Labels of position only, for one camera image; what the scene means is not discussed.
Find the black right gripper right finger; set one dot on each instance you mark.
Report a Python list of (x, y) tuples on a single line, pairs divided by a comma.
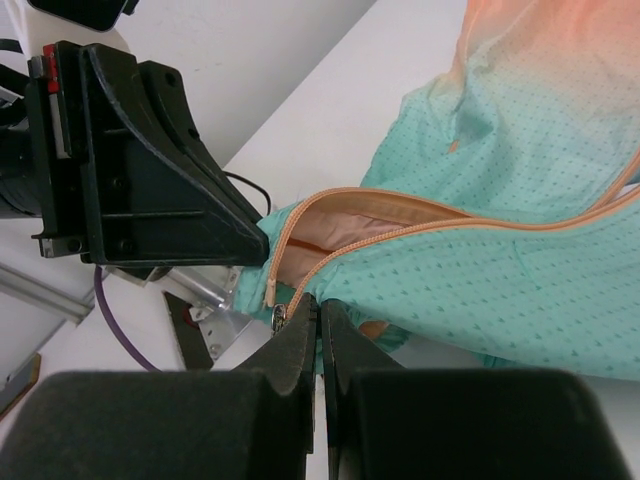
[(385, 421)]

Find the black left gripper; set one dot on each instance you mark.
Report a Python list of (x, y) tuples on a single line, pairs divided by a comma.
[(153, 193)]

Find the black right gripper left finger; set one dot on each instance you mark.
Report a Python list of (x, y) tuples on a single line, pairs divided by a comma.
[(252, 422)]

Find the orange and teal zip jacket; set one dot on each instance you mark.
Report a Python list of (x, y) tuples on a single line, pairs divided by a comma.
[(500, 214)]

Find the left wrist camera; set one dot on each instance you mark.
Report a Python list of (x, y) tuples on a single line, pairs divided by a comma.
[(40, 23)]

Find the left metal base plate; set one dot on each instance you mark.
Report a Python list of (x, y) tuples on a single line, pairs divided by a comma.
[(198, 301)]

